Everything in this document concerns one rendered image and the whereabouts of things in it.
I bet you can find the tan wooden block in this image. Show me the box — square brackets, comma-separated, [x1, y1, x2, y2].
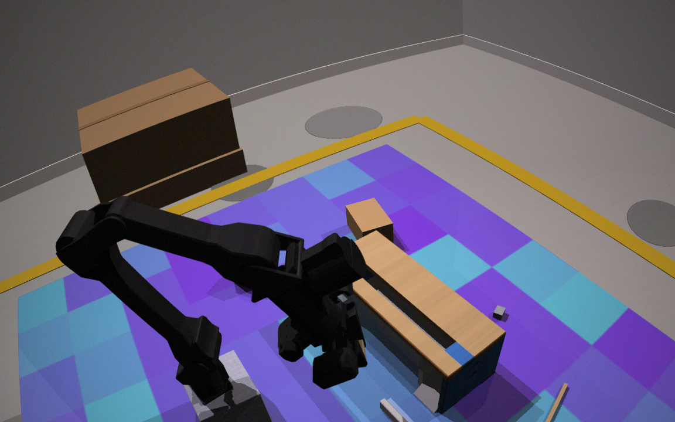
[346, 198, 394, 242]

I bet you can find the tan thin bar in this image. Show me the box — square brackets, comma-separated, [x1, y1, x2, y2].
[546, 383, 568, 422]

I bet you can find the brown cube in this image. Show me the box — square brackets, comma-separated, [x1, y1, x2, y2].
[358, 340, 366, 358]

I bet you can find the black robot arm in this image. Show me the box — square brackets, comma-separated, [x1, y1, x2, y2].
[56, 196, 367, 405]

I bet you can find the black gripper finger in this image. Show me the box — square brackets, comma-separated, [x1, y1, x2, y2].
[351, 339, 367, 367]
[344, 302, 366, 347]

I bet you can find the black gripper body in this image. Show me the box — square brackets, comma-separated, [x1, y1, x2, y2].
[291, 283, 359, 390]

